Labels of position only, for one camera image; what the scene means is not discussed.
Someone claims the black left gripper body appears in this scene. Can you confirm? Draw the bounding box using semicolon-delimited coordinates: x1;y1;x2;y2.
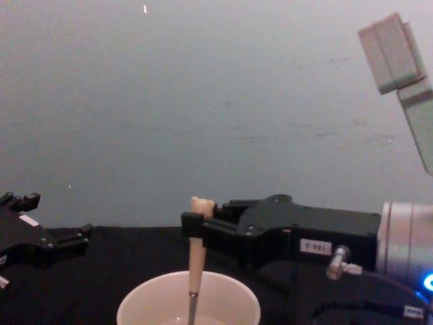
0;202;52;269

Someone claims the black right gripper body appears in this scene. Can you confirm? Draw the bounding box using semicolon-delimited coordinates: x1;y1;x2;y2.
235;194;382;272

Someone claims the cream-handled metal stirrer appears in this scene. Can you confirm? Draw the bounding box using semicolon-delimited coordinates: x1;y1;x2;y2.
187;196;217;325

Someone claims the black table cloth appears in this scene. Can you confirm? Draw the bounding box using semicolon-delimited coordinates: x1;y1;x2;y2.
0;224;433;325

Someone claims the white paper cup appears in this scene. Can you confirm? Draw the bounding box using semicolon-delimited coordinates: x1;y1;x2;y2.
116;270;262;325

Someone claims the thin dark cable silver plug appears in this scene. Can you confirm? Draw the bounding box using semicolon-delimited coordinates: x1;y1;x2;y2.
310;244;433;325

